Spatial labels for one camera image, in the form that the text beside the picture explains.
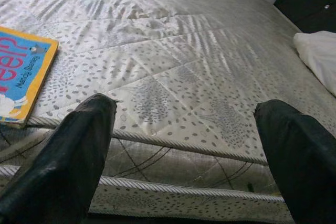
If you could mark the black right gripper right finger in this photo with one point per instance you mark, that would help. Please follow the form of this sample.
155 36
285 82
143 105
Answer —
302 169

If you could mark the beige printed pillow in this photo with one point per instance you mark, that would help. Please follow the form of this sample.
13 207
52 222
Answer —
319 56

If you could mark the black tufted headboard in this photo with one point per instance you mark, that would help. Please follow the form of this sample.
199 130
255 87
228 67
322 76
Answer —
309 1

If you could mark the yellow blue children's book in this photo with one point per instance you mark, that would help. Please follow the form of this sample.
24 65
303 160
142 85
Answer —
21 72

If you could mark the white quilted mattress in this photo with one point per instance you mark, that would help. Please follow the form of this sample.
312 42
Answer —
170 51

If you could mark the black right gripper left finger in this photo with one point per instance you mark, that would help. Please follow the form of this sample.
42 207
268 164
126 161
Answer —
65 169

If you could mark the patterned fabric bed base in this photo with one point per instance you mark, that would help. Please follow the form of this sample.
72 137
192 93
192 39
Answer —
183 203

